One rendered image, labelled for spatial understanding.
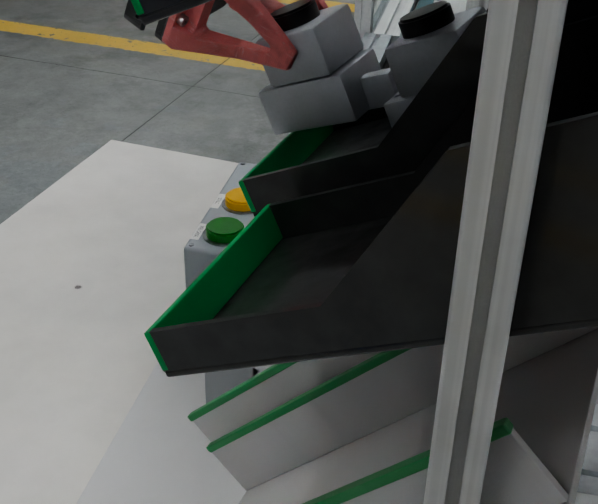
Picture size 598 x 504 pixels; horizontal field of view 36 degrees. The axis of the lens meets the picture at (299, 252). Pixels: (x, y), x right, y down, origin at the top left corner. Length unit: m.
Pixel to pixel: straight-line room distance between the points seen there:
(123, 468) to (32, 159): 2.64
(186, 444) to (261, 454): 0.26
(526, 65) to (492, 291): 0.07
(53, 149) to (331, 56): 2.97
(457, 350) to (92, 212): 0.96
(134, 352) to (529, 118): 0.75
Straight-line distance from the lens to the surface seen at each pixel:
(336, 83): 0.54
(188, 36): 0.56
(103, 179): 1.32
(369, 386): 0.54
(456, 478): 0.35
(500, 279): 0.29
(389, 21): 1.66
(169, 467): 0.84
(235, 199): 1.01
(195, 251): 0.94
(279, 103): 0.57
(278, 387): 0.59
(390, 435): 0.54
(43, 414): 0.91
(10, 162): 3.42
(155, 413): 0.90
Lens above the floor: 1.45
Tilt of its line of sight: 32 degrees down
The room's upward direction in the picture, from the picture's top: 1 degrees clockwise
